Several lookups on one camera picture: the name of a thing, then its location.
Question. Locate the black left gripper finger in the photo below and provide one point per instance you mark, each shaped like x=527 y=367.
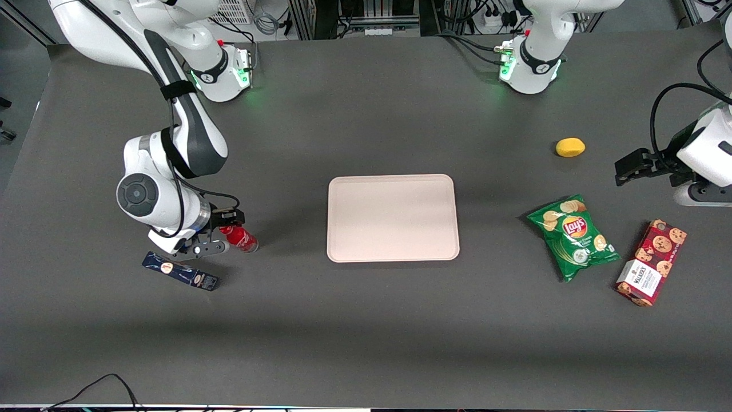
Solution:
x=633 y=160
x=640 y=177

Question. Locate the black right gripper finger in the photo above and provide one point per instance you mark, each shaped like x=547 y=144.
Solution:
x=230 y=217

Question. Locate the red coke bottle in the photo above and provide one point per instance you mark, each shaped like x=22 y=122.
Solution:
x=243 y=239

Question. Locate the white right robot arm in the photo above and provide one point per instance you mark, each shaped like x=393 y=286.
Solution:
x=194 y=131

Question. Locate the pale pink plastic tray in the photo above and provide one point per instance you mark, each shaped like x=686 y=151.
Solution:
x=393 y=218

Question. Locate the dark blue long box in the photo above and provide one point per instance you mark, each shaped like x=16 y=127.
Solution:
x=189 y=274

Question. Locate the yellow lemon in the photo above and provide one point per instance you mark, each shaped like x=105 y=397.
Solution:
x=570 y=147

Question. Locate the red Walkers cookie box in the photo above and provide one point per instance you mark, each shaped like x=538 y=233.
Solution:
x=652 y=263

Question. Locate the green Lay's chips bag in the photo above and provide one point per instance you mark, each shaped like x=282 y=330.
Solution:
x=575 y=237

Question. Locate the dark grey table mat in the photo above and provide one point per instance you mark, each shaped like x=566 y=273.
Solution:
x=366 y=332

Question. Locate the white power strip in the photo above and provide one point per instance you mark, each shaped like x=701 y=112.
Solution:
x=494 y=20

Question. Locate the black stand foot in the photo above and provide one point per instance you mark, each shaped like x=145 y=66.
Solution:
x=4 y=103
x=7 y=134

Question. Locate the white perforated box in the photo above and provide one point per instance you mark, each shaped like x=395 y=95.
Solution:
x=235 y=10

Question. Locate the black aluminium equipment rack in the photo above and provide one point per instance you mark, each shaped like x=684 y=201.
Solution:
x=354 y=17

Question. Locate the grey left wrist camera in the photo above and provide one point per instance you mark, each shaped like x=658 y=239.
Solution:
x=715 y=195

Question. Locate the aluminium frame post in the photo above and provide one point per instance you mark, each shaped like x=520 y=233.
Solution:
x=691 y=11

